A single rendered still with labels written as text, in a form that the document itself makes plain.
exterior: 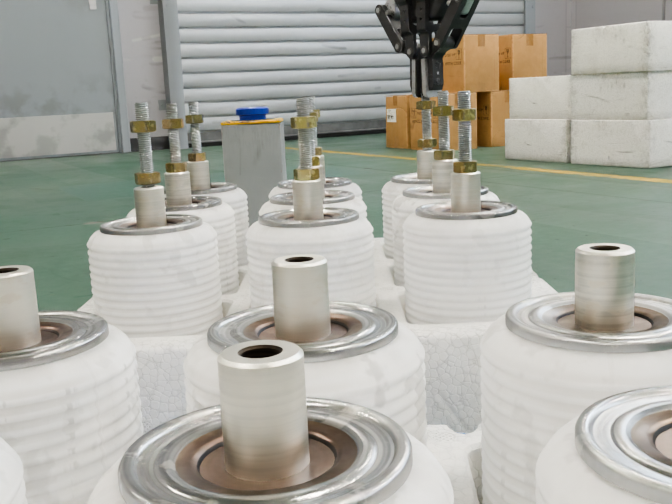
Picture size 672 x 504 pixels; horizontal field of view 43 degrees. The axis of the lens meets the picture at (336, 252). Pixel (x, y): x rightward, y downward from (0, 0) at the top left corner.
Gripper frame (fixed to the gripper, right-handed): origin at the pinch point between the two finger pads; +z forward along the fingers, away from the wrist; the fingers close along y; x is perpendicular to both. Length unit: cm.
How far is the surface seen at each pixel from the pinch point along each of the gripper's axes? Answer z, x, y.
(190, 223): 9.9, 31.4, -7.9
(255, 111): 2.9, 5.6, 23.5
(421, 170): 9.2, 1.2, -0.2
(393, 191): 10.9, 4.8, 0.1
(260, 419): 9, 50, -46
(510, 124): 19, -237, 196
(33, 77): -16, -122, 487
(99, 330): 10, 48, -31
